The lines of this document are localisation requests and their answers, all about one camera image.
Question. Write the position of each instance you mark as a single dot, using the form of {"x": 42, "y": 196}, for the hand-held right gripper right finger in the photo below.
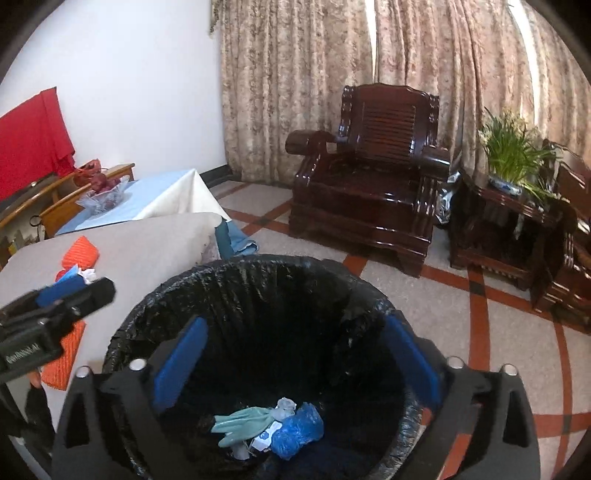
{"x": 411, "y": 360}

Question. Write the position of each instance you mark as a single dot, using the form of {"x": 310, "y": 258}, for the blue plastic shoe cover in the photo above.
{"x": 295, "y": 431}

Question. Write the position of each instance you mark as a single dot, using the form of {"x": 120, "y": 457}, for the light blue tablecloth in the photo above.
{"x": 152, "y": 194}

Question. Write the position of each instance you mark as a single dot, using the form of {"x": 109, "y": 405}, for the orange-red bag of fruit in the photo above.
{"x": 85, "y": 175}

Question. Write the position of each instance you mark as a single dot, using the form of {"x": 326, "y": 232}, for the dark wooden side table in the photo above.
{"x": 498, "y": 230}

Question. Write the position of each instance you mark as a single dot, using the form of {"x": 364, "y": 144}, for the cut glass fruit bowl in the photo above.
{"x": 104, "y": 202}

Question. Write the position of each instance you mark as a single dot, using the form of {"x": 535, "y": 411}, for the red cloth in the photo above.
{"x": 27, "y": 138}

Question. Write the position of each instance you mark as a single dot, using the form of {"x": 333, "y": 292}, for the green rubber glove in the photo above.
{"x": 244, "y": 420}

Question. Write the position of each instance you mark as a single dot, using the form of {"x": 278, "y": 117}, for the white paper scrap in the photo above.
{"x": 261, "y": 442}

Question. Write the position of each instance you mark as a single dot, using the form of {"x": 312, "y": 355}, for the trash bin with black bag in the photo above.
{"x": 277, "y": 314}

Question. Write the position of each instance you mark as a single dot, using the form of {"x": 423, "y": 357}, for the orange foam net sleeve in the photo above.
{"x": 81, "y": 253}
{"x": 64, "y": 360}

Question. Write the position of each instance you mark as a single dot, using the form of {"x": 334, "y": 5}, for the clear plastic scrap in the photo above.
{"x": 285, "y": 406}

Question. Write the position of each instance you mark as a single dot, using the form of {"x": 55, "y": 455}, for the white tablecloth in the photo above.
{"x": 199, "y": 198}

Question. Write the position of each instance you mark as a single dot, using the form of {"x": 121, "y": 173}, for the dark red fruit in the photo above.
{"x": 114, "y": 184}
{"x": 98, "y": 181}

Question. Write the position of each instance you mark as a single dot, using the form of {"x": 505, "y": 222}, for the dark wooden armchair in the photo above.
{"x": 572, "y": 258}
{"x": 369, "y": 184}

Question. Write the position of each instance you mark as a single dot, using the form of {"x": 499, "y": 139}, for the silver foil bag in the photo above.
{"x": 445, "y": 203}

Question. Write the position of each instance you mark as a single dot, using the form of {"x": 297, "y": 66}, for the white crumpled tissue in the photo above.
{"x": 87, "y": 274}

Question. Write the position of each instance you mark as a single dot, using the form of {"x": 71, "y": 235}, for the beige patterned curtain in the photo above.
{"x": 286, "y": 83}
{"x": 461, "y": 69}

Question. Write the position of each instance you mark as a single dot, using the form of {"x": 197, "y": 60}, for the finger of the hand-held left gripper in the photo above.
{"x": 90, "y": 297}
{"x": 57, "y": 294}

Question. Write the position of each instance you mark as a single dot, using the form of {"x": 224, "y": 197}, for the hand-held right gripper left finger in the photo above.
{"x": 180, "y": 364}

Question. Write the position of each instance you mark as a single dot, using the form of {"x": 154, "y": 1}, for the potted green plant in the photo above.
{"x": 508, "y": 147}

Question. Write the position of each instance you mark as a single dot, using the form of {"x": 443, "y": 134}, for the blue cloth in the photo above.
{"x": 231, "y": 240}

